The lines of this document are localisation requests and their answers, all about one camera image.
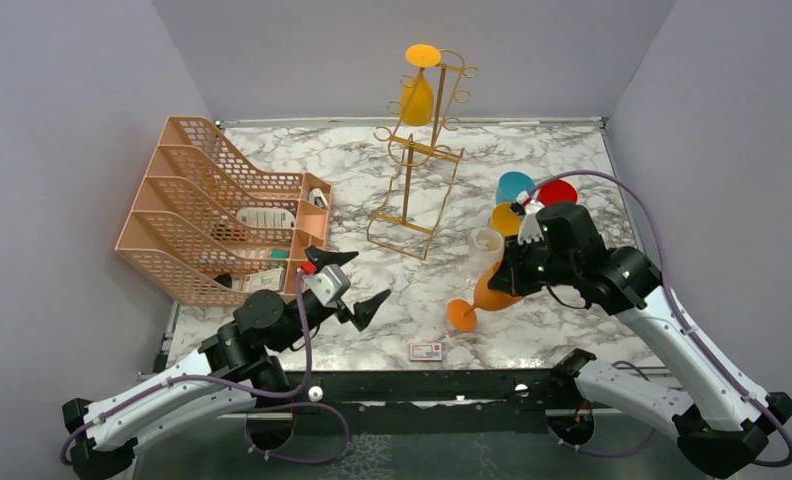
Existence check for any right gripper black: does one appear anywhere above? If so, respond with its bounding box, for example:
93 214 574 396
488 231 579 296

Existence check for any clear wine glass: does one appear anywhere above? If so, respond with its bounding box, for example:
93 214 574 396
463 227 504 286

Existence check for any yellow wine glass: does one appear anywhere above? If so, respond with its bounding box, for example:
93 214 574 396
489 203 522 237
400 44 442 127

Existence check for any red wine glass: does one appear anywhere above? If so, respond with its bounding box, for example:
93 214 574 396
537 180 579 206

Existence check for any orange wine glass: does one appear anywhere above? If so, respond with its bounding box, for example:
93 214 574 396
446 262 522 332

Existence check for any blue wine glass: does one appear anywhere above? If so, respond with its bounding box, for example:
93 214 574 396
495 171 535 205

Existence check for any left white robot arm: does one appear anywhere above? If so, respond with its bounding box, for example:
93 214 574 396
59 247 391 479

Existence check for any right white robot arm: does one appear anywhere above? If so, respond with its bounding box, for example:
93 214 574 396
487 202 792 479

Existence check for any gold wine glass rack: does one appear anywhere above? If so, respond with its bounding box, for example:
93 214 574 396
366 47 479 260

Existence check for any small red white card box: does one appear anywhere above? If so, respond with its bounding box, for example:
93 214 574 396
409 343 443 362

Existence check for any peach plastic file organizer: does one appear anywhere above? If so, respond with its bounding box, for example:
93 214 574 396
115 116 333 307

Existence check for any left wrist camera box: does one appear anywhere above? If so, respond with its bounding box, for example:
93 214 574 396
303 265 351 308

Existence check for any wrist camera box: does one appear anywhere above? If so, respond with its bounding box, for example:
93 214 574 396
510 191 544 245
303 265 351 308

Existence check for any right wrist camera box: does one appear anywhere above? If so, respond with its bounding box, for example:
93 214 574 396
510 191 544 245

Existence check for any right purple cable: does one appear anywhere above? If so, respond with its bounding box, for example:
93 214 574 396
528 170 792 469

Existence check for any purple cable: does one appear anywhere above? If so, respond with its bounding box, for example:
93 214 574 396
528 170 792 469
59 268 352 466

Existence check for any black mounting rail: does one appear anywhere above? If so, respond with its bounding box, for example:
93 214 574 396
223 368 616 437

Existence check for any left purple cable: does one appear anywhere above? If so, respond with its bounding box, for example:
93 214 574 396
59 268 352 466

